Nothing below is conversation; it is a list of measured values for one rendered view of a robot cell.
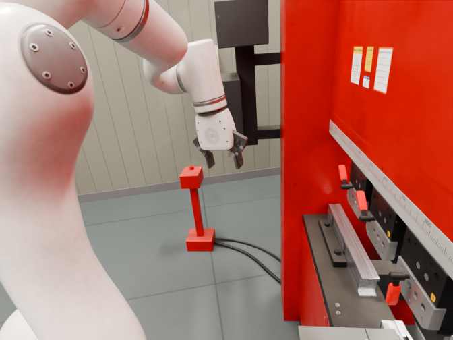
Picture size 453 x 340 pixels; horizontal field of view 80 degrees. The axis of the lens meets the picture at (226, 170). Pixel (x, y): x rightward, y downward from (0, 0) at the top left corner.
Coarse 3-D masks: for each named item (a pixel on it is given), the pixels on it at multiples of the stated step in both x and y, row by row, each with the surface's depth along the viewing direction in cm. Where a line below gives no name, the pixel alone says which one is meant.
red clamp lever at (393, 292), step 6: (390, 276) 62; (396, 276) 62; (402, 276) 61; (408, 276) 62; (396, 282) 63; (390, 288) 63; (396, 288) 63; (390, 294) 64; (396, 294) 64; (390, 300) 64; (396, 300) 64
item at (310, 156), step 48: (288, 0) 110; (336, 0) 109; (288, 48) 117; (288, 96) 126; (288, 144) 135; (336, 144) 133; (288, 192) 146; (336, 192) 144; (288, 240) 160; (288, 288) 175
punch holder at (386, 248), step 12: (372, 192) 82; (372, 204) 82; (384, 204) 74; (372, 216) 82; (384, 216) 74; (396, 216) 68; (372, 228) 82; (384, 228) 74; (396, 228) 69; (372, 240) 82; (384, 240) 74; (396, 240) 71; (384, 252) 74; (396, 252) 73
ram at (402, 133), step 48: (384, 0) 70; (432, 0) 51; (336, 48) 113; (432, 48) 52; (336, 96) 116; (384, 96) 72; (432, 96) 52; (384, 144) 73; (432, 144) 53; (384, 192) 74; (432, 192) 53
